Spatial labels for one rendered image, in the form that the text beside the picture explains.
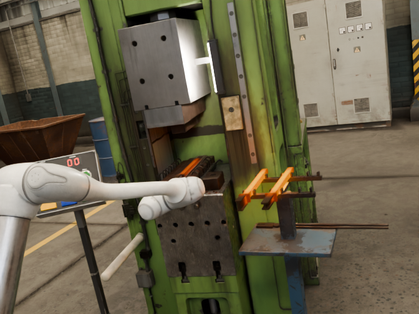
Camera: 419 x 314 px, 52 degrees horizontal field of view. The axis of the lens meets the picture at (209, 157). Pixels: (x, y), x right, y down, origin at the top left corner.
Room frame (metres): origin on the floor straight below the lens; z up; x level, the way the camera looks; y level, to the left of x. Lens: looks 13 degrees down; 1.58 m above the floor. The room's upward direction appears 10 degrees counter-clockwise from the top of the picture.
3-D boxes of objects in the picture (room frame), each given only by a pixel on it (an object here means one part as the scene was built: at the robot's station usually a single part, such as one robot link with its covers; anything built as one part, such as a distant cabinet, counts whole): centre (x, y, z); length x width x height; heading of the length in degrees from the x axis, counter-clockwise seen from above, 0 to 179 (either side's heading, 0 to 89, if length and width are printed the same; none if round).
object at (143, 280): (2.32, 0.50, 0.36); 0.09 x 0.07 x 0.12; 73
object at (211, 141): (2.60, -0.01, 1.37); 0.41 x 0.10 x 0.91; 73
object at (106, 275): (2.11, 0.54, 0.62); 0.44 x 0.05 x 0.05; 163
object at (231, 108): (2.14, -0.15, 1.27); 0.09 x 0.02 x 0.17; 73
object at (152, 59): (2.29, 0.09, 1.56); 0.42 x 0.39 x 0.40; 163
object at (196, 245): (2.30, 0.07, 0.69); 0.56 x 0.38 x 0.45; 163
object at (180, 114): (2.30, 0.13, 1.32); 0.42 x 0.20 x 0.10; 163
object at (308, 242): (1.79, -0.29, 0.71); 0.40 x 0.30 x 0.02; 66
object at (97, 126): (6.70, 1.48, 0.44); 0.59 x 0.59 x 0.88
